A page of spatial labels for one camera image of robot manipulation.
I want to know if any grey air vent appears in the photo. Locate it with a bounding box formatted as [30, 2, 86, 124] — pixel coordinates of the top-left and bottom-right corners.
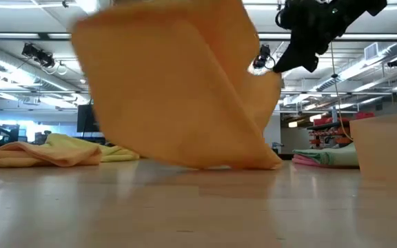
[363, 41, 380, 61]

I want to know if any hanging yellow cable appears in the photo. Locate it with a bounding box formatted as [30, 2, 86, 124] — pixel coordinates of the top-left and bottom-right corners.
[336, 96, 355, 143]

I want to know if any black monitor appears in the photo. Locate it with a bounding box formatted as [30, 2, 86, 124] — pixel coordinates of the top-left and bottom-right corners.
[76, 103, 101, 134]

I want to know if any pink microfiber towel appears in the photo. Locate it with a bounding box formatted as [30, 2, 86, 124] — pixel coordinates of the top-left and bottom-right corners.
[291, 153, 325, 169]

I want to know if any light green microfiber towel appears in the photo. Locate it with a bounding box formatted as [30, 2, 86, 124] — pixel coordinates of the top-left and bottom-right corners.
[292, 142, 360, 169]

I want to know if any black ceiling camera cluster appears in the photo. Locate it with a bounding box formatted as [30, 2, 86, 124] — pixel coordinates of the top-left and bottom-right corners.
[20, 42, 57, 69]

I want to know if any yellow microfiber towel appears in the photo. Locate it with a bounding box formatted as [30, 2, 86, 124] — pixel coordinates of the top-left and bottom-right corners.
[44, 133, 141, 163]

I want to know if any orange microfiber towel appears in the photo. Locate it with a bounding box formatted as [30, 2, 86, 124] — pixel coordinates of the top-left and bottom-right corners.
[0, 141, 103, 169]
[70, 0, 285, 171]

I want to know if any red bin shelving rack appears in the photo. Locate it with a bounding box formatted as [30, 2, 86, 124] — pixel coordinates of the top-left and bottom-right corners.
[306, 110, 376, 149]

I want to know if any black overhead camera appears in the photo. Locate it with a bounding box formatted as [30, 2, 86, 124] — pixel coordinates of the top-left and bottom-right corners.
[252, 43, 276, 70]

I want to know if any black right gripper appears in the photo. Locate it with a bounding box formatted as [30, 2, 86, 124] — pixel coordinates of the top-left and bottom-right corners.
[272, 0, 361, 74]

